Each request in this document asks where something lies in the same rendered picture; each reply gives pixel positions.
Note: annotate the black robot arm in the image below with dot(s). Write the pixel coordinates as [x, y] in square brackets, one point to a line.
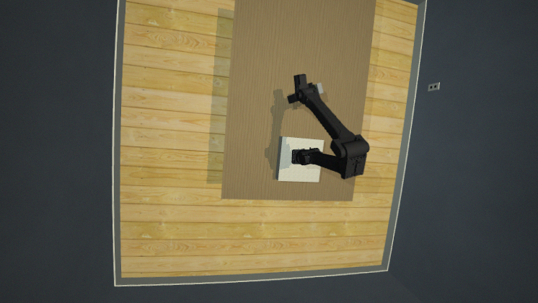
[350, 149]

